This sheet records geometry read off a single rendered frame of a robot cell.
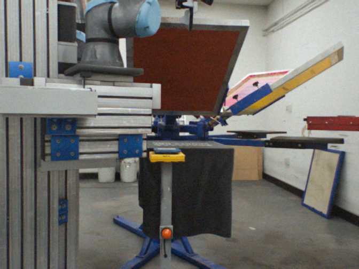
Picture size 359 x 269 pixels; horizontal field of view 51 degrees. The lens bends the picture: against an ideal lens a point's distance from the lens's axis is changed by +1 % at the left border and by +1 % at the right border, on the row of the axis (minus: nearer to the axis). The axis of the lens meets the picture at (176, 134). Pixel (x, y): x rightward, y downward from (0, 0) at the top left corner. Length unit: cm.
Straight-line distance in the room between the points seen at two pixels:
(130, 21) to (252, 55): 555
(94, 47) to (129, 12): 17
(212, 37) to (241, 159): 479
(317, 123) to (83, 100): 173
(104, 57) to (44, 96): 28
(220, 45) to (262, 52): 487
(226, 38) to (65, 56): 79
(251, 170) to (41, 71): 544
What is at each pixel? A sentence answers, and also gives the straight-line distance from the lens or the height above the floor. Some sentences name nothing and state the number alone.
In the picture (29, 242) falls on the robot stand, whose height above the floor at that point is 64.
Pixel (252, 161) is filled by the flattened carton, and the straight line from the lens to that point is 659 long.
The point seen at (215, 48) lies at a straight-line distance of 195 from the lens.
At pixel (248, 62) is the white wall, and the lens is 669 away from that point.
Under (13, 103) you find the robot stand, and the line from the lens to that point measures 111.
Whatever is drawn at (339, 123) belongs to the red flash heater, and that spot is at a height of 106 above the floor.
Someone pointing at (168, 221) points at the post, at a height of 69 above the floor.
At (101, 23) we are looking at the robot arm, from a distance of 132.
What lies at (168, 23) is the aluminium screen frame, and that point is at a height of 152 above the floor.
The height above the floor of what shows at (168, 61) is 138.
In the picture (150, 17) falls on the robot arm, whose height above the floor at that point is 141.
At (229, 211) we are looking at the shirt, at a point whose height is 65.
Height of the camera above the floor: 110
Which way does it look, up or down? 3 degrees down
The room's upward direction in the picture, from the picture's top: 1 degrees clockwise
